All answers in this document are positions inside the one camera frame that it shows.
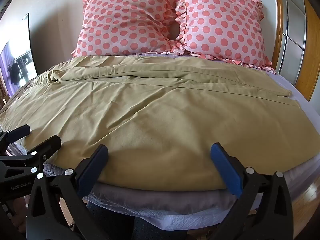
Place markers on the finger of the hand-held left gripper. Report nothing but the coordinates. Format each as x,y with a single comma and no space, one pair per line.
17,133
47,146

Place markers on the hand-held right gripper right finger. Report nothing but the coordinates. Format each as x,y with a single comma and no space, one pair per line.
227,170

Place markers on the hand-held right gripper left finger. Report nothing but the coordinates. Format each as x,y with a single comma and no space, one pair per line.
92,168

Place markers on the olive green bed sheet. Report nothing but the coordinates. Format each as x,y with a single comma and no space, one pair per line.
150,115

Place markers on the grey blanket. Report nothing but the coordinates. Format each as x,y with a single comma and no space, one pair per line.
150,198

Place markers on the window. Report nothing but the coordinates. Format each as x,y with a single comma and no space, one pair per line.
17,55

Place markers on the bed with lavender sheet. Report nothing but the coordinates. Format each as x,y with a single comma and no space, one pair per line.
300,100

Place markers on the pink polka dot pillow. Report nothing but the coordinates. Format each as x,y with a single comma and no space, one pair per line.
125,20
222,25

